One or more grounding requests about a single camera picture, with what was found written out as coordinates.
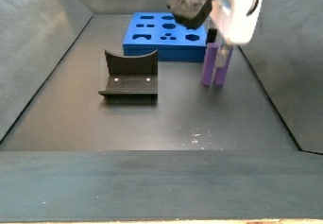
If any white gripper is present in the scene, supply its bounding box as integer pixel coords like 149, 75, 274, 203
206, 0, 263, 68

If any purple double-square block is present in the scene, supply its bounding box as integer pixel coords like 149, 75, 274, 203
201, 43, 234, 86

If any blue shape-sorter block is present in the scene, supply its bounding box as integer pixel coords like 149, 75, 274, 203
123, 12, 207, 62

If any black curved holder stand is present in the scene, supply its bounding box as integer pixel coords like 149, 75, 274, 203
99, 50, 158, 97

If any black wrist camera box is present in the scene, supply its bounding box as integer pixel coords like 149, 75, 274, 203
167, 0, 213, 28

